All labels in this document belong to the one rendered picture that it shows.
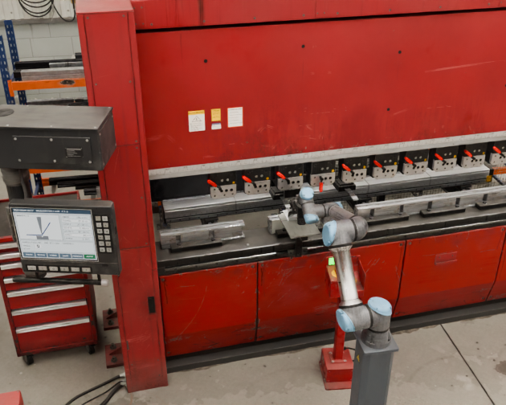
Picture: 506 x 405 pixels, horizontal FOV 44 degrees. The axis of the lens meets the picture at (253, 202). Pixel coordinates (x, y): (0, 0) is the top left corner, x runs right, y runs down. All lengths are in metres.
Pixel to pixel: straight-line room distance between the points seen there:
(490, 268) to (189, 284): 2.07
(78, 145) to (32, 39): 5.04
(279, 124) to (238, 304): 1.16
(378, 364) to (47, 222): 1.73
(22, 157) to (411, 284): 2.64
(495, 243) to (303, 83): 1.79
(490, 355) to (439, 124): 1.60
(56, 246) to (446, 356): 2.68
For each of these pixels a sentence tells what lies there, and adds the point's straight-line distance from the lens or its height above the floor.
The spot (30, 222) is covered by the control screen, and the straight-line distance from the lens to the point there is 2.88.
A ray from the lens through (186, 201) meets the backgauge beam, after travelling 3.97.
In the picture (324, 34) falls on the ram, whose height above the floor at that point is 2.07.
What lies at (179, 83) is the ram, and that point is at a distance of 3.29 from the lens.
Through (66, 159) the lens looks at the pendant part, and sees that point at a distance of 2.70.
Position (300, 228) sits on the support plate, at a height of 1.00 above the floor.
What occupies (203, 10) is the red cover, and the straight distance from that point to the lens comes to 3.19.
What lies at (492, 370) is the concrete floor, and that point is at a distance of 4.45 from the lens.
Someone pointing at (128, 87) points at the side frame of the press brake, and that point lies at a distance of 3.04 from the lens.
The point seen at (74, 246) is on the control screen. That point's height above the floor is 1.39.
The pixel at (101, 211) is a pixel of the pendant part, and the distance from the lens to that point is 2.74.
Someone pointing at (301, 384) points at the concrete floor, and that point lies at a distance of 4.09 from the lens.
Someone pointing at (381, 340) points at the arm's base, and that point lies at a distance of 3.20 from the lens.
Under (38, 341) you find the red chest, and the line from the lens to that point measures 4.26.
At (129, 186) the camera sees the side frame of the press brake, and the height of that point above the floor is 1.43.
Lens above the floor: 2.92
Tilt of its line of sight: 29 degrees down
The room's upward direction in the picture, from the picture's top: straight up
